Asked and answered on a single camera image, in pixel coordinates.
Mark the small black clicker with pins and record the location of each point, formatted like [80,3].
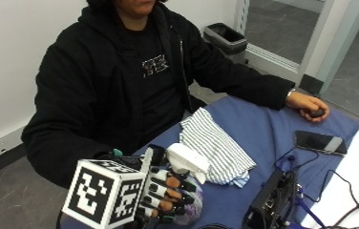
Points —
[316,113]

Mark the silver wristwatch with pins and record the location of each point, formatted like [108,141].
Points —
[289,94]

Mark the black smartphone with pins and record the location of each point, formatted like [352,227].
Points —
[318,142]

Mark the striped folded cloth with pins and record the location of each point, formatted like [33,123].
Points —
[213,143]

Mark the white marker cube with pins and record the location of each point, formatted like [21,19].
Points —
[98,194]

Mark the blue tablecloth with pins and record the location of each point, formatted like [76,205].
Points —
[250,133]

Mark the black electronics box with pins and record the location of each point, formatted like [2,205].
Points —
[272,200]

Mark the black trash bin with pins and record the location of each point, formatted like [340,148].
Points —
[225,39]

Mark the the person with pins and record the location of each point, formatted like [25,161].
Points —
[102,79]

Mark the white door frame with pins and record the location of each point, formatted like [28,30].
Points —
[314,41]

